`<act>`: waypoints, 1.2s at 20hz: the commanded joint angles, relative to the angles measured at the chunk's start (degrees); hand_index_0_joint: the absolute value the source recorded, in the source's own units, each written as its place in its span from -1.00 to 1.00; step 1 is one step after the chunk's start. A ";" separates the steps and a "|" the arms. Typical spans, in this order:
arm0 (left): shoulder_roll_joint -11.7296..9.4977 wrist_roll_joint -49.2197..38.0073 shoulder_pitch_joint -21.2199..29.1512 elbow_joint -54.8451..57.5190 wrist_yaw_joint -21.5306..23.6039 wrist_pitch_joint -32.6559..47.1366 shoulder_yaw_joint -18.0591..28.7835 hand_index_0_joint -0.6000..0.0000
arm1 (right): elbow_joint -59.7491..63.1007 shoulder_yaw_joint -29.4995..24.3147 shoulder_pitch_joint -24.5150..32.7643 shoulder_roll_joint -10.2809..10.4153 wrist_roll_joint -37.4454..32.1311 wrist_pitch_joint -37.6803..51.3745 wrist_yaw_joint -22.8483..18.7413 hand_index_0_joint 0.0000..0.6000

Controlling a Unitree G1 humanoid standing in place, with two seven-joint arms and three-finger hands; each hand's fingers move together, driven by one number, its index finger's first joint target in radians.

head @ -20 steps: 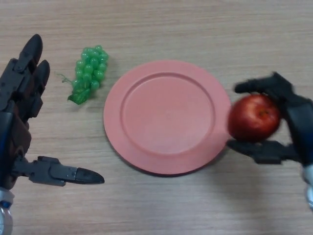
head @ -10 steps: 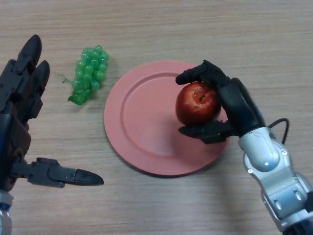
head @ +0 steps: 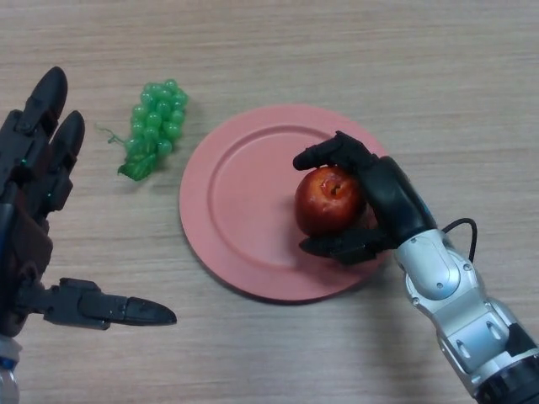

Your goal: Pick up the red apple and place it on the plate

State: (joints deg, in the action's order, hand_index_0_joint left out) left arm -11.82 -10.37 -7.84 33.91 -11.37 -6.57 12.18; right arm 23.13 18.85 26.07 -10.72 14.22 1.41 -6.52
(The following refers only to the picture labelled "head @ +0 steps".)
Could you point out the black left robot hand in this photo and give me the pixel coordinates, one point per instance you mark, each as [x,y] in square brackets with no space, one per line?
[23,202]

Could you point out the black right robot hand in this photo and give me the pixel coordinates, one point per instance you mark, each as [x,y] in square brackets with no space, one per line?
[396,198]

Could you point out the green plastic grape bunch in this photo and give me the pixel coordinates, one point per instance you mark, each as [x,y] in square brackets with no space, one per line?
[158,122]

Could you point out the red apple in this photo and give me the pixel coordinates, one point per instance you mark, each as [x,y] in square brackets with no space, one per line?
[324,206]

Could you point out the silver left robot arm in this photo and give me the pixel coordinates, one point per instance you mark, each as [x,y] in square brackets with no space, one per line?
[7,374]

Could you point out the pink round plate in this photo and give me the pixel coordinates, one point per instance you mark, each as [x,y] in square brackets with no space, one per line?
[244,202]

